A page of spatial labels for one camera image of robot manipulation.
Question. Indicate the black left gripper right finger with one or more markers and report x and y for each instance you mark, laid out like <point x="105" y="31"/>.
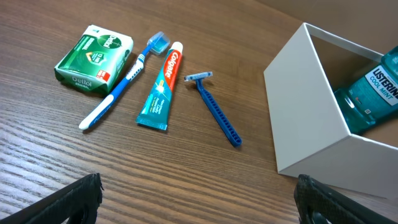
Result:
<point x="318" y="203"/>

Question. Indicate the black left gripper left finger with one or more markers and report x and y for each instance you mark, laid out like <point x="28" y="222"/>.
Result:
<point x="76" y="203"/>

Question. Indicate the blue Listerine mouthwash bottle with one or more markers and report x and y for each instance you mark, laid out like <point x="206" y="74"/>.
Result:
<point x="372" y="99"/>

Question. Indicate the green Dettol soap bar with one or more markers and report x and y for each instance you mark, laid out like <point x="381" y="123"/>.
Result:
<point x="95" y="62"/>

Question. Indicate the white open cardboard box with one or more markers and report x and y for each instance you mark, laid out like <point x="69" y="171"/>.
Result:
<point x="310" y="134"/>

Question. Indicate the blue disposable razor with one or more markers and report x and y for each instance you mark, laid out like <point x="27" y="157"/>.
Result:
<point x="214" y="108"/>

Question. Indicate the Colgate toothpaste tube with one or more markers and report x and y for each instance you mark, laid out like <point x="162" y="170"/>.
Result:
<point x="155" y="112"/>

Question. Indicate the blue white toothbrush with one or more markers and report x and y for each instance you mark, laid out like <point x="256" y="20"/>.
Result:
<point x="156" y="44"/>

